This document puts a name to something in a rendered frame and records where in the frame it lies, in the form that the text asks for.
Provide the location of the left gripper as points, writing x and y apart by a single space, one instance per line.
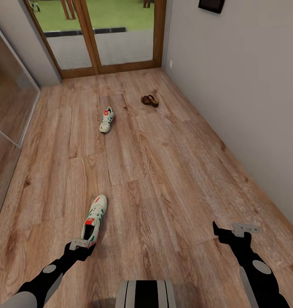
79 254

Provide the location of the gym shoe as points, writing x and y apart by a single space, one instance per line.
107 119
90 231

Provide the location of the door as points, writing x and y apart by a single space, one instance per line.
97 37

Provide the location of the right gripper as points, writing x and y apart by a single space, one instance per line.
226 236

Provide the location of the sandal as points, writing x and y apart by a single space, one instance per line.
149 100

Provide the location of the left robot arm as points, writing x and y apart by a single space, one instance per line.
37 292

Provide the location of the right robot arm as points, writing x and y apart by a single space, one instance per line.
258 280

